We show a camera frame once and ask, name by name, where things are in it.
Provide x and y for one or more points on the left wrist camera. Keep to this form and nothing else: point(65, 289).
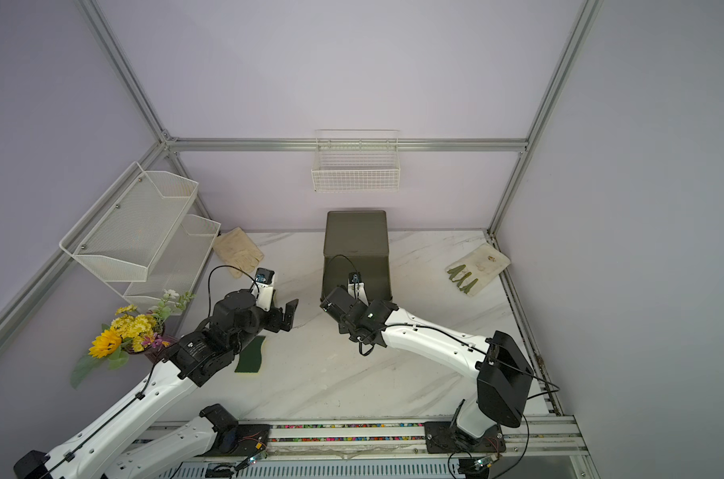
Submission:
point(265, 281)

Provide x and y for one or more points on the white wire wall basket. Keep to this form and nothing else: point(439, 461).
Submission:
point(356, 161)

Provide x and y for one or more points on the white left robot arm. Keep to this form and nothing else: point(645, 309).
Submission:
point(183, 368)

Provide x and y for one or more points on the yellow sunflower bouquet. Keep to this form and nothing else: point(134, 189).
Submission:
point(130, 333)

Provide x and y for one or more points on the white mesh two-tier shelf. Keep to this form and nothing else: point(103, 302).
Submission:
point(144, 238)

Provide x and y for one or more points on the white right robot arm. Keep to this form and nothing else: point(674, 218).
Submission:
point(501, 372)

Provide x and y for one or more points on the beige work glove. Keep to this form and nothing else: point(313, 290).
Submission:
point(236, 249)

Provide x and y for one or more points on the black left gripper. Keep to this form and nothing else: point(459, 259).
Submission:
point(276, 323)

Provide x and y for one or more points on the olive white yellow drawer cabinet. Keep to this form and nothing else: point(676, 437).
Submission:
point(356, 234)

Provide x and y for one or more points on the green yellow sponge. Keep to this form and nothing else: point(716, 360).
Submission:
point(251, 358)

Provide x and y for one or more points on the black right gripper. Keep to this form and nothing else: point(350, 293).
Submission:
point(346, 327)

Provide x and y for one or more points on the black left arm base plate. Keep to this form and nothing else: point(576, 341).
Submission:
point(233, 437)

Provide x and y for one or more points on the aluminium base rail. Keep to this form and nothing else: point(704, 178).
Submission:
point(546, 447)

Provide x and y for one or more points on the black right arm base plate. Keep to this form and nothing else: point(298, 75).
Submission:
point(442, 437)

